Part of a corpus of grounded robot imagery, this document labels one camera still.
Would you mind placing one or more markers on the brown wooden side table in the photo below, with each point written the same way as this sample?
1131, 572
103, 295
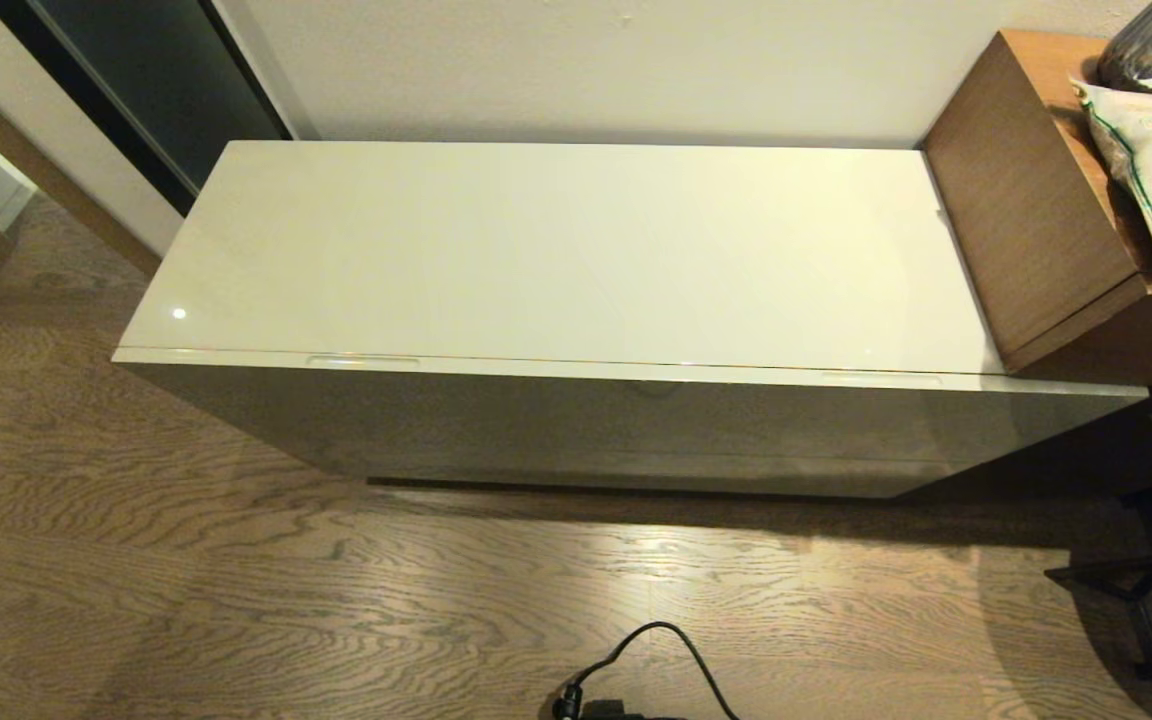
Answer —
1026, 200

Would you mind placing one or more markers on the dark sliding door panel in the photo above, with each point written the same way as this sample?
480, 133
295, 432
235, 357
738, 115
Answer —
156, 80

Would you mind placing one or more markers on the glossy white low cabinet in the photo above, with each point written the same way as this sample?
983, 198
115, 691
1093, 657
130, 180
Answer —
556, 250

